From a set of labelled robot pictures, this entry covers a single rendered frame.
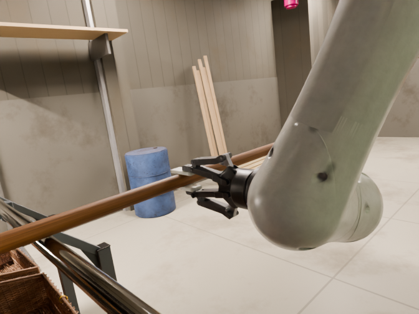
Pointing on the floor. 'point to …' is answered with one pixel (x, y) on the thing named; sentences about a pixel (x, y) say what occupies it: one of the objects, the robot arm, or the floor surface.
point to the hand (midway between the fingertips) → (185, 179)
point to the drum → (143, 165)
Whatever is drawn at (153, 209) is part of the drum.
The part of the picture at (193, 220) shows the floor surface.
